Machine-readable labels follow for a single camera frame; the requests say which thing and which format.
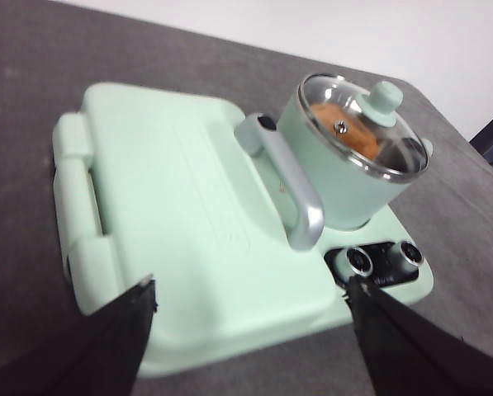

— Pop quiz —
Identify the mint green handled pot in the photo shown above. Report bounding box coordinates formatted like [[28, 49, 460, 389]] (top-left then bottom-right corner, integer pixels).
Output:
[[277, 73, 434, 230]]

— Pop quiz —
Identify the brown potato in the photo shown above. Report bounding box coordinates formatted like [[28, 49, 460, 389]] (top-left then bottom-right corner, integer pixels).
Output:
[[309, 102, 382, 160]]

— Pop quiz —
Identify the mint green hinged griddle cover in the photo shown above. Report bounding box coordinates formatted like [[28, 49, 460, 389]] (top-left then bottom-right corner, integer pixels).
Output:
[[77, 82, 343, 356]]

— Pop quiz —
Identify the glass lid with green knob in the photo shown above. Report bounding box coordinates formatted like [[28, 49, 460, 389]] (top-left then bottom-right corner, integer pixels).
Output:
[[298, 73, 431, 183]]

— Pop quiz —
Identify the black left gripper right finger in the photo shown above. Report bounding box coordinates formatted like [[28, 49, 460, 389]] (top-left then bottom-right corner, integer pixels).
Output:
[[343, 275, 493, 396]]

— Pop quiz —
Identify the mint green breakfast maker base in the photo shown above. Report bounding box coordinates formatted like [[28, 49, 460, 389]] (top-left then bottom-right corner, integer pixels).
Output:
[[50, 110, 435, 379]]

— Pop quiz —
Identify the silver control knob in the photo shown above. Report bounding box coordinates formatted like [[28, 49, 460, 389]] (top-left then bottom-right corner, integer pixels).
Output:
[[396, 240, 425, 267], [344, 245, 375, 277]]

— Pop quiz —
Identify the silver griddle cover handle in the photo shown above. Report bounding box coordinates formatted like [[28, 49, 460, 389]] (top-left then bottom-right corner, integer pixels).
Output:
[[234, 112, 326, 253]]

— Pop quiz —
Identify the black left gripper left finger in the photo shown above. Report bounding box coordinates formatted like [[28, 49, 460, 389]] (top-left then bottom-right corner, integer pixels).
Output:
[[0, 273, 159, 396]]

